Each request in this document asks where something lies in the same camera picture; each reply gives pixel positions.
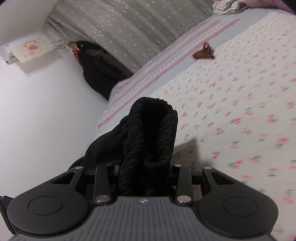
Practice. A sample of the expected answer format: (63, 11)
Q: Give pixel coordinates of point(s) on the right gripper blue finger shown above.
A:
(117, 169)

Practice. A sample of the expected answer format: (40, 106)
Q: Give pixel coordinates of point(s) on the black pants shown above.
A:
(141, 145)

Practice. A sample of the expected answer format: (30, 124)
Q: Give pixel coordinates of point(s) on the pink striped blanket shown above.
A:
(125, 91)

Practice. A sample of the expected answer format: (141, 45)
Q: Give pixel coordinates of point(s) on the black hanging clothes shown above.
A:
(100, 69)

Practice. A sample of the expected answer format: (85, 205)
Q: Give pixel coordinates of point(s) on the cherry print bed sheet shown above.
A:
(237, 113)

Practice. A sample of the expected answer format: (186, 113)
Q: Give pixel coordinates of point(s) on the grey star curtain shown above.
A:
(133, 32)

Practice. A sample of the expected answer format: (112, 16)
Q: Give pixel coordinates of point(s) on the brown hair claw clip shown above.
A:
(206, 53)

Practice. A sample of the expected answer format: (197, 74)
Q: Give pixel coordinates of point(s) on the striped folded garment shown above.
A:
(227, 7)

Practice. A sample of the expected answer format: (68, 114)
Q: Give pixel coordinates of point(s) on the mauve velvet quilt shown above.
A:
(266, 3)

